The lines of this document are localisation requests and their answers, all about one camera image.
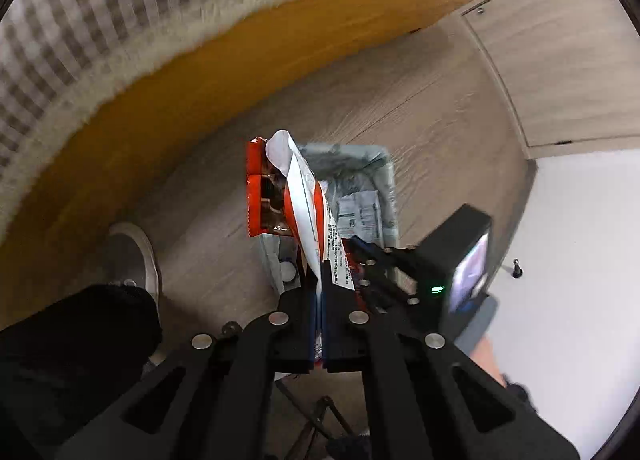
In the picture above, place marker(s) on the grey white shoe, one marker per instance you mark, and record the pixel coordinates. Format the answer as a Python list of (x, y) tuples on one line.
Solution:
[(132, 255)]

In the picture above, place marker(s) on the light wooden door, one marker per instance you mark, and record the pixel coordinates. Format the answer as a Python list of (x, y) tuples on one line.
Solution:
[(550, 64)]

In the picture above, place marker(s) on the red white plastic packet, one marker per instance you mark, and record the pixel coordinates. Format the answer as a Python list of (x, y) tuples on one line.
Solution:
[(305, 200)]

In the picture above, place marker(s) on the black door stopper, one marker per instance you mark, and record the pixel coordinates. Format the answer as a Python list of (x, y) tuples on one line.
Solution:
[(516, 269)]

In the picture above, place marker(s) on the wooden bed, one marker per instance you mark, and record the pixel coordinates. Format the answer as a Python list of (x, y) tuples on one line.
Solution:
[(200, 89)]

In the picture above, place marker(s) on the person's right forearm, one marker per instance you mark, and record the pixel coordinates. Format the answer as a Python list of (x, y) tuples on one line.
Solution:
[(487, 360)]

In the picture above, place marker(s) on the person's black trouser leg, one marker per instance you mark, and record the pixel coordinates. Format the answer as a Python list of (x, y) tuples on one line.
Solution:
[(75, 340)]

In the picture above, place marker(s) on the white round cap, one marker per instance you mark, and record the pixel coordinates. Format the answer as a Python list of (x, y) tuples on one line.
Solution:
[(287, 270)]

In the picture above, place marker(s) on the white plastic bin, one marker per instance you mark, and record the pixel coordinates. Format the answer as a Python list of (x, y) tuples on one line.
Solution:
[(391, 190)]

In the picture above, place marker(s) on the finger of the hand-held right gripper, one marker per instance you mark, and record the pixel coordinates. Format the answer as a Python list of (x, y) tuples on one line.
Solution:
[(387, 290), (372, 254)]

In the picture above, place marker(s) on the black metal stand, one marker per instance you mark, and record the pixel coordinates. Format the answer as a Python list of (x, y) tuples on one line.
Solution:
[(322, 405)]

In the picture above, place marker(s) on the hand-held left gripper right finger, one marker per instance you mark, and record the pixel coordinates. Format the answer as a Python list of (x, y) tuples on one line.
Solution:
[(340, 335)]

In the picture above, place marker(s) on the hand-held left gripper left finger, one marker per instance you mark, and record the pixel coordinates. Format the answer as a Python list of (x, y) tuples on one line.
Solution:
[(300, 330)]

